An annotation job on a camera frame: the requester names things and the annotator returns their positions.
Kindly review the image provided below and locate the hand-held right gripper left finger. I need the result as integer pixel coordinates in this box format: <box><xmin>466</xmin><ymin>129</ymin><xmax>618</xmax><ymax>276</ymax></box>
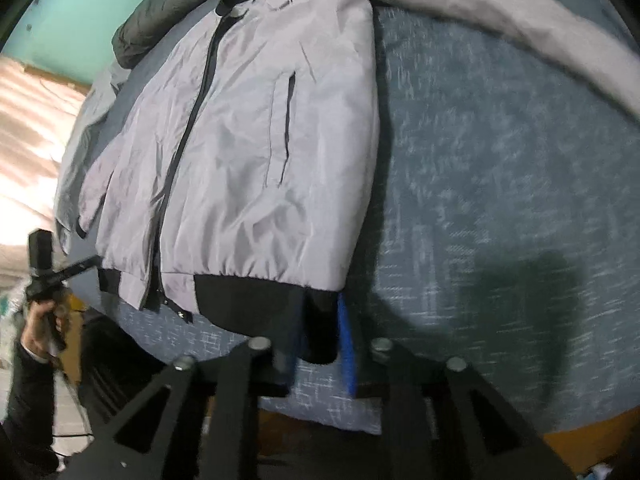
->
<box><xmin>65</xmin><ymin>287</ymin><xmax>307</xmax><ymax>480</ymax></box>

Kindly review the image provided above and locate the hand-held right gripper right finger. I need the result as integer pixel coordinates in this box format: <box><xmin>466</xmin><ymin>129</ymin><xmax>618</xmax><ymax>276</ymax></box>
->
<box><xmin>337</xmin><ymin>292</ymin><xmax>576</xmax><ymax>480</ymax></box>

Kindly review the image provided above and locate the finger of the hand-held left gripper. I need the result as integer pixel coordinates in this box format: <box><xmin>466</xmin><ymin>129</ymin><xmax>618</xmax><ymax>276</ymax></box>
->
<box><xmin>50</xmin><ymin>255</ymin><xmax>103</xmax><ymax>284</ymax></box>

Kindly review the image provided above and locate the light grey jacket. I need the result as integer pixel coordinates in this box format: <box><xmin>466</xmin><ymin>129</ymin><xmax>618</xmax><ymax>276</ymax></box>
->
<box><xmin>77</xmin><ymin>0</ymin><xmax>640</xmax><ymax>365</ymax></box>

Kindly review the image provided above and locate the person's left forearm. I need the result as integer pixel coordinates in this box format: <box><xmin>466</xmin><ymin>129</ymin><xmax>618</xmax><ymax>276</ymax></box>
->
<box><xmin>0</xmin><ymin>342</ymin><xmax>58</xmax><ymax>476</ymax></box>

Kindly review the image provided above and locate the person's left hand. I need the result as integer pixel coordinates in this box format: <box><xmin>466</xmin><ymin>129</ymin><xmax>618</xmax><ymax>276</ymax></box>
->
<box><xmin>20</xmin><ymin>301</ymin><xmax>72</xmax><ymax>361</ymax></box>

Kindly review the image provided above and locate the crumpled plastic bag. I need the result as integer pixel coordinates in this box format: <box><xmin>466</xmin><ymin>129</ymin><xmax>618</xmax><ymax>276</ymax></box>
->
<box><xmin>0</xmin><ymin>282</ymin><xmax>32</xmax><ymax>361</ymax></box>

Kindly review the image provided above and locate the pink curtain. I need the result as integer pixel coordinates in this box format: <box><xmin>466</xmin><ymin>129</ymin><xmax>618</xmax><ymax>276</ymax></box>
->
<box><xmin>0</xmin><ymin>55</ymin><xmax>91</xmax><ymax>281</ymax></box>

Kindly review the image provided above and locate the blue patterned bed sheet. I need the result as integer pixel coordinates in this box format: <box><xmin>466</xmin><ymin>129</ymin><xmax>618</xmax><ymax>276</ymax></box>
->
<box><xmin>55</xmin><ymin>0</ymin><xmax>640</xmax><ymax>436</ymax></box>

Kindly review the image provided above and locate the dark grey pillow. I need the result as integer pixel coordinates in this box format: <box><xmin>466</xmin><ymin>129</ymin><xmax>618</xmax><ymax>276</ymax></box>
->
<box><xmin>111</xmin><ymin>0</ymin><xmax>261</xmax><ymax>68</ymax></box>

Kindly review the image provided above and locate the black cable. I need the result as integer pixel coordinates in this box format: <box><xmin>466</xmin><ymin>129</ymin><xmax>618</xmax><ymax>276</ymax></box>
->
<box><xmin>50</xmin><ymin>355</ymin><xmax>96</xmax><ymax>443</ymax></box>

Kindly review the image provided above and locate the wooden window frame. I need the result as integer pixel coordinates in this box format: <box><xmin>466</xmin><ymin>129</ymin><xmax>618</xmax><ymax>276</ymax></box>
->
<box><xmin>22</xmin><ymin>64</ymin><xmax>93</xmax><ymax>95</ymax></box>

